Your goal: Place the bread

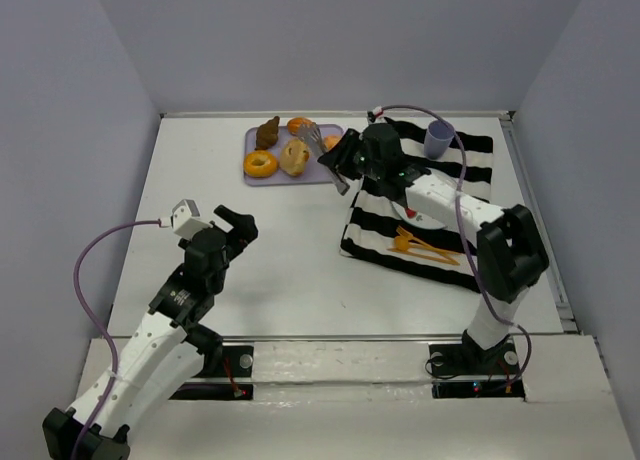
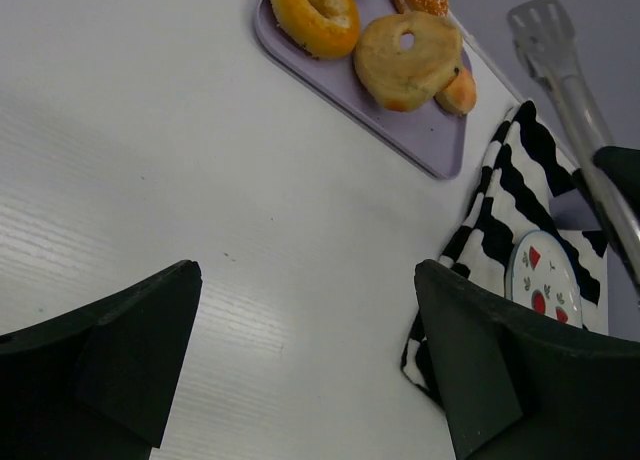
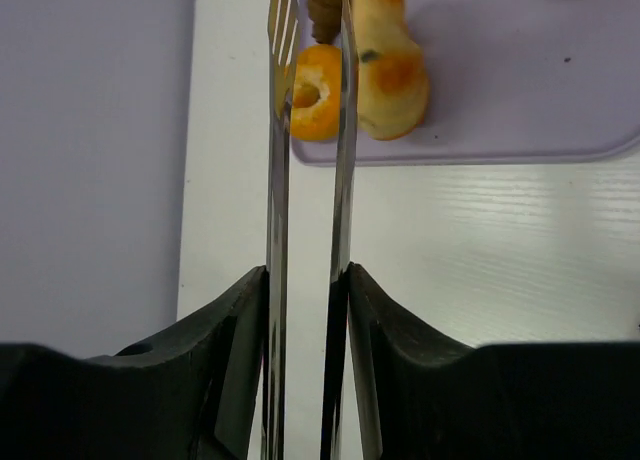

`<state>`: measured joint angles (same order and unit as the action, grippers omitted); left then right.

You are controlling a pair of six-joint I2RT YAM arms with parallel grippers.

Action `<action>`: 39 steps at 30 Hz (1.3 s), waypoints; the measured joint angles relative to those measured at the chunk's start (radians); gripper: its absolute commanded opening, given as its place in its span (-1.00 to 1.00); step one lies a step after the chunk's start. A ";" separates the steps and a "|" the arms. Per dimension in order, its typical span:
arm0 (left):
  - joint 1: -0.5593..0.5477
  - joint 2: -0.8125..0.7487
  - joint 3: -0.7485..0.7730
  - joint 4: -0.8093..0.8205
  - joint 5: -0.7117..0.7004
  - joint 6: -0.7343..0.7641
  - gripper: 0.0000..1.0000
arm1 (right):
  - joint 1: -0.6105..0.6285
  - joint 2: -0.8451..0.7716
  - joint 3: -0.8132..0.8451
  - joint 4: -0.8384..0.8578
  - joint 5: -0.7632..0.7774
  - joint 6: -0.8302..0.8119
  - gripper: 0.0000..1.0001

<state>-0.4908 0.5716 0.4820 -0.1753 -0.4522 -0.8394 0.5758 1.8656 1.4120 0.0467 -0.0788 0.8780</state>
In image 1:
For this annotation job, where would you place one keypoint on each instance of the metal tongs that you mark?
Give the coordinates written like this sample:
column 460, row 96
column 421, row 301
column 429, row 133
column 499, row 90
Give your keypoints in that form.
column 310, row 134

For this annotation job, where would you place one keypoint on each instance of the sugared split donut bread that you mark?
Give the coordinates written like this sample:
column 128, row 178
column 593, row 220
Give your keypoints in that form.
column 294, row 157

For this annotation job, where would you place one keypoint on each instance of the glazed round bun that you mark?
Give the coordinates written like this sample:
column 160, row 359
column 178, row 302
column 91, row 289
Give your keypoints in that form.
column 294, row 124

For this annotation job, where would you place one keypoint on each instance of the brown chocolate croissant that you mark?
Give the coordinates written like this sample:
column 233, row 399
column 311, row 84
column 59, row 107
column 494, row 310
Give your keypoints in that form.
column 267, row 134

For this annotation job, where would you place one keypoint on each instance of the small round bun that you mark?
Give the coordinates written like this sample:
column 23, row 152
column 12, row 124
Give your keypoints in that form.
column 331, row 141

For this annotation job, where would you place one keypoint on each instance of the orange plastic knife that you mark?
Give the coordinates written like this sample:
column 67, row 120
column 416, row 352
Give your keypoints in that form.
column 452, row 260

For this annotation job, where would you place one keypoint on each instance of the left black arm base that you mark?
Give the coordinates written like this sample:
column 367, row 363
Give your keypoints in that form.
column 224, row 377

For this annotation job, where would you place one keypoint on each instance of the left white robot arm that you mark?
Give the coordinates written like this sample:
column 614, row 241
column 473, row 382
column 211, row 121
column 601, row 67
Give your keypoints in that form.
column 168, row 347

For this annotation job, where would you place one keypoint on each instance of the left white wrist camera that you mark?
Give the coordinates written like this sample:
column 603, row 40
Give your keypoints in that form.
column 186, row 220

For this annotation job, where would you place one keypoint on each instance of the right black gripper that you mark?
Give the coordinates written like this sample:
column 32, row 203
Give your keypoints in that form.
column 347, row 151

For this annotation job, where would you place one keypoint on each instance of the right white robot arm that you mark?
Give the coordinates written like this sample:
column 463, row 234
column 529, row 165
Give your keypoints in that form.
column 503, row 246

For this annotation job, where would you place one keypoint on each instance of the black white striped cloth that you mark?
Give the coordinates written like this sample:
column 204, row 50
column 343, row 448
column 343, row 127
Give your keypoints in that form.
column 371, row 224

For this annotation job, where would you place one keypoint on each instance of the orange glazed donut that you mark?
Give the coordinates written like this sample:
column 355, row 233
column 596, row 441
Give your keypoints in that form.
column 260, row 164

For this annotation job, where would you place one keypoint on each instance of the orange plastic fork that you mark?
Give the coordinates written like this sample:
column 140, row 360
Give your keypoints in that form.
column 405, row 245

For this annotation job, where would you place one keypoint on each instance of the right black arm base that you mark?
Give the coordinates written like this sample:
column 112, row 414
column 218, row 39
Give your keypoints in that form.
column 458, row 376

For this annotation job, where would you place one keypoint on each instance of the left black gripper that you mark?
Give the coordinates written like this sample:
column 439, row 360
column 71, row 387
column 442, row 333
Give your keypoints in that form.
column 236, row 230

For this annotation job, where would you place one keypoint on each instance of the lavender plastic cup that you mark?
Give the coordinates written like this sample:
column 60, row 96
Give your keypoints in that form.
column 438, row 137

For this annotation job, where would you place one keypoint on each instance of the white decorated plate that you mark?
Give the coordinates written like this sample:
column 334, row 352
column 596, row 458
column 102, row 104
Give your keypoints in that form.
column 416, row 220

